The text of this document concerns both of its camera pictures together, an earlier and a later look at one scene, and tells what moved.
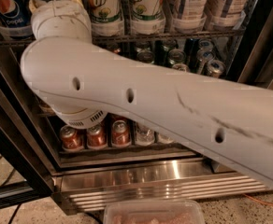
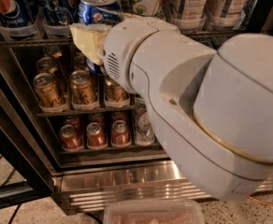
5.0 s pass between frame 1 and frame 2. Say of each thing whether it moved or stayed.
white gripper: moved
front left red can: stayed
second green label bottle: stayed
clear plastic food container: stayed
